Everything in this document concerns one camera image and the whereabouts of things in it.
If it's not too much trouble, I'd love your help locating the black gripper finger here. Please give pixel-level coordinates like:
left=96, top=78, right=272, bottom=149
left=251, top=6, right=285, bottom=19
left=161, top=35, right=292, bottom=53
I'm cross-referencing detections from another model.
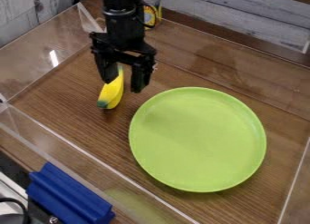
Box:
left=130, top=63, right=153, bottom=93
left=94, top=53, right=118, bottom=83

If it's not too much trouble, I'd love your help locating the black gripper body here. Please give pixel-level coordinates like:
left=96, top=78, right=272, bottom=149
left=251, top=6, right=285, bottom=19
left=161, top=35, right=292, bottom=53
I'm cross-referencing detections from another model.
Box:
left=89, top=33, right=156, bottom=71

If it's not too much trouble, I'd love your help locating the yellow toy banana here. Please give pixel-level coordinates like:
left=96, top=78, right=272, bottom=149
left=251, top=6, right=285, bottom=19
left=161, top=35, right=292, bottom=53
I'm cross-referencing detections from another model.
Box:
left=96, top=65, right=124, bottom=110

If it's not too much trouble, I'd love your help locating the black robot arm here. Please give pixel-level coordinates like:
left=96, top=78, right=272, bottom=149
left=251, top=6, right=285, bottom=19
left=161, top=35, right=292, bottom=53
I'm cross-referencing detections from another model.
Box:
left=89, top=0, right=156, bottom=93

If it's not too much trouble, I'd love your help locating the green round plate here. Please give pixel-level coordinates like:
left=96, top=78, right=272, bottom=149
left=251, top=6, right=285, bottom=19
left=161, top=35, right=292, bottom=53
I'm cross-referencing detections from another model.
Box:
left=128, top=87, right=265, bottom=192

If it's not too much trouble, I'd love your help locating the yellow labelled tin can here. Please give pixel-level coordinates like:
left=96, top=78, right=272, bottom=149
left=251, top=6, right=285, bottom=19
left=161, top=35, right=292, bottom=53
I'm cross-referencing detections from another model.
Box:
left=142, top=0, right=161, bottom=30

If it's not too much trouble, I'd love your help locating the blue plastic clamp block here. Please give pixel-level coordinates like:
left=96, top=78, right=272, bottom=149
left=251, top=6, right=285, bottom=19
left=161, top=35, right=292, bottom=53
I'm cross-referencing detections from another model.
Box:
left=26, top=162, right=114, bottom=224

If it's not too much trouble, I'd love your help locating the clear acrylic triangle bracket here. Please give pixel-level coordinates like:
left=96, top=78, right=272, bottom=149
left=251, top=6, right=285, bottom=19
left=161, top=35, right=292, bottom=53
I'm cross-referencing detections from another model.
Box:
left=76, top=3, right=106, bottom=33

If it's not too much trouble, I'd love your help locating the clear acrylic front wall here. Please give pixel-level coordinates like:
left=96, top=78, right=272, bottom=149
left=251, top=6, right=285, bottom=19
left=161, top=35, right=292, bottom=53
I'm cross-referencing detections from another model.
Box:
left=0, top=94, right=198, bottom=224

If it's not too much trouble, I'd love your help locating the black cable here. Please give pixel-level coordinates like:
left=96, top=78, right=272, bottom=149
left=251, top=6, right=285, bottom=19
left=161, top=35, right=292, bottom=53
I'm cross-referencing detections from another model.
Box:
left=0, top=197, right=31, bottom=224

